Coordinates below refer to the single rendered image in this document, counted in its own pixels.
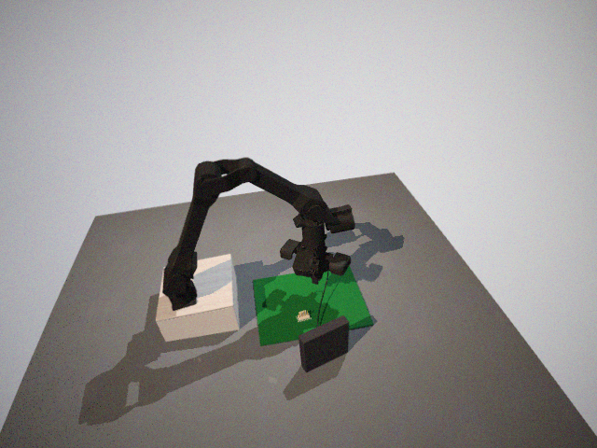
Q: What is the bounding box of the green circuit board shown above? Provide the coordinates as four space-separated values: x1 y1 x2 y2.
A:
253 266 374 346

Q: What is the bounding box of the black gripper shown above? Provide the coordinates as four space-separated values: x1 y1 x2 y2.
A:
280 234 351 281

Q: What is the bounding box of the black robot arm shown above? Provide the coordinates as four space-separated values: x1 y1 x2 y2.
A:
162 157 355 311

